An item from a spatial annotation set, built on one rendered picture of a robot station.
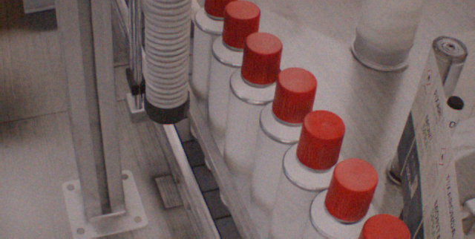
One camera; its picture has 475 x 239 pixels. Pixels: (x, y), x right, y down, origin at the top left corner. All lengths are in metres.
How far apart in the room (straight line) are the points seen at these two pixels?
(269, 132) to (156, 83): 0.12
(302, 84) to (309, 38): 0.41
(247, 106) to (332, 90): 0.29
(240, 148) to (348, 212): 0.17
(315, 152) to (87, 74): 0.23
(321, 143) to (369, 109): 0.35
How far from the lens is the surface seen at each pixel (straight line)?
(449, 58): 0.61
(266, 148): 0.53
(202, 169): 0.70
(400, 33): 0.84
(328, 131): 0.46
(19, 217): 0.73
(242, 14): 0.56
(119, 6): 0.95
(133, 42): 0.67
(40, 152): 0.80
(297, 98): 0.49
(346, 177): 0.43
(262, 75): 0.53
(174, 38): 0.41
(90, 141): 0.62
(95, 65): 0.56
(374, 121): 0.79
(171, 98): 0.45
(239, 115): 0.56
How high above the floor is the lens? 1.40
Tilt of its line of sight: 42 degrees down
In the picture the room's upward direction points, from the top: 6 degrees clockwise
